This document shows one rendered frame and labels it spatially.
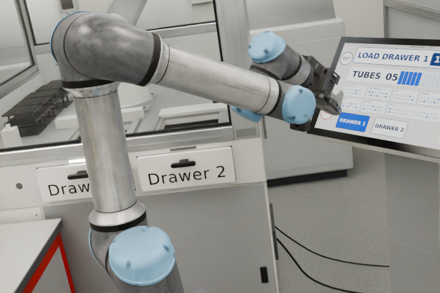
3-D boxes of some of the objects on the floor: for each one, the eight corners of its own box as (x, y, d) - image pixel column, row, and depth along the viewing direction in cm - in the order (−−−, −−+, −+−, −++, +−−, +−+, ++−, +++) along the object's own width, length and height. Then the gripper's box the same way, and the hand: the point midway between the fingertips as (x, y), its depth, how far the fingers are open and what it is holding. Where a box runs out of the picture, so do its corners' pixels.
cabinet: (293, 388, 194) (269, 181, 168) (12, 410, 202) (-52, 216, 176) (277, 245, 284) (259, 97, 258) (82, 264, 292) (47, 122, 266)
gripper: (320, 55, 128) (362, 93, 143) (291, 53, 135) (333, 89, 149) (307, 89, 127) (350, 123, 141) (277, 85, 133) (322, 118, 148)
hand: (335, 114), depth 144 cm, fingers closed
